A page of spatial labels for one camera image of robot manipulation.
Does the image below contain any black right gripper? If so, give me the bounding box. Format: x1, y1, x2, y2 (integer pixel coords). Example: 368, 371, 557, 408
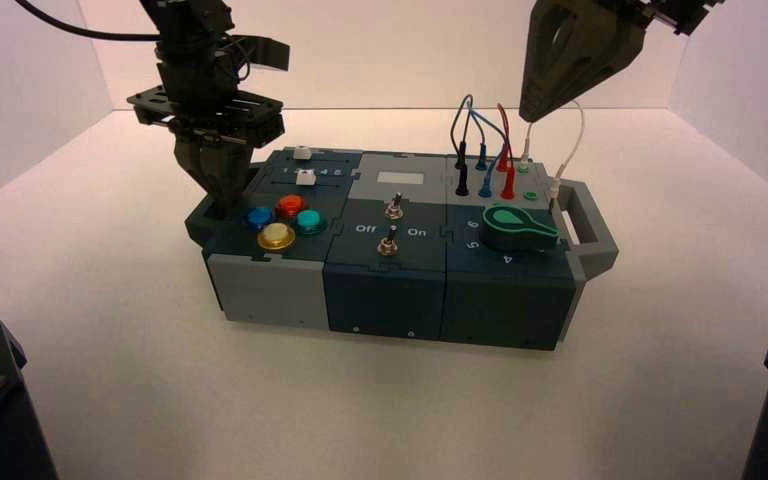
519, 0, 727, 125

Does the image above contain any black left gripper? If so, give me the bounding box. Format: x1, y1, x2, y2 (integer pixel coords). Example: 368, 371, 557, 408
125, 36, 286, 220

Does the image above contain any green grey modular task box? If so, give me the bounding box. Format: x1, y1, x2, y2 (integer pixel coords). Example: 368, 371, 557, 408
185, 145, 620, 352

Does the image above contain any blue round push button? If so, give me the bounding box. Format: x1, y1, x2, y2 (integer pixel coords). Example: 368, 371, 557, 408
242, 205, 277, 233

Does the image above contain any orange round push button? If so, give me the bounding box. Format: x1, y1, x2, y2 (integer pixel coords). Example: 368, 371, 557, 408
274, 193, 308, 221

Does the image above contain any yellow round push button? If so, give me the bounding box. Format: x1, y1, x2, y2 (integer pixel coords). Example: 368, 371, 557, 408
256, 223, 298, 252

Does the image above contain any teal round push button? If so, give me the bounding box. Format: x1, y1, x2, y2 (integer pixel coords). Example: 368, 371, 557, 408
291, 209, 329, 238

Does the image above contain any grey display window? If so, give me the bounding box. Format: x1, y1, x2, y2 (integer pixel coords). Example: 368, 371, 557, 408
376, 170, 426, 187

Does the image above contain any green rotary knob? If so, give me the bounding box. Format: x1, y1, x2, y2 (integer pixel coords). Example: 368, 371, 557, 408
480, 205, 560, 254

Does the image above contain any white patch cable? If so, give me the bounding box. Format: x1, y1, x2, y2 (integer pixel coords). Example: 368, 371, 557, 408
519, 99, 585, 201

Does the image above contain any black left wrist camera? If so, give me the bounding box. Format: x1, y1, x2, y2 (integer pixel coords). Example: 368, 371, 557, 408
234, 36, 291, 73

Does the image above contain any red patch cable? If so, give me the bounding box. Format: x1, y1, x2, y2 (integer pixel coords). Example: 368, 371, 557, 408
495, 102, 518, 201

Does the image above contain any blue patch cable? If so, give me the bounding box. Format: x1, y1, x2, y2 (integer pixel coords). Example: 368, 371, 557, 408
466, 109, 511, 200

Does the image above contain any black patch cable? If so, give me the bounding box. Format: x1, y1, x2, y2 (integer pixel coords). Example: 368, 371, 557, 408
450, 94, 473, 198

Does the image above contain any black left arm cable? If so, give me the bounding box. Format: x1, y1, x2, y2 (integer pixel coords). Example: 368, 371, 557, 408
12, 0, 161, 43

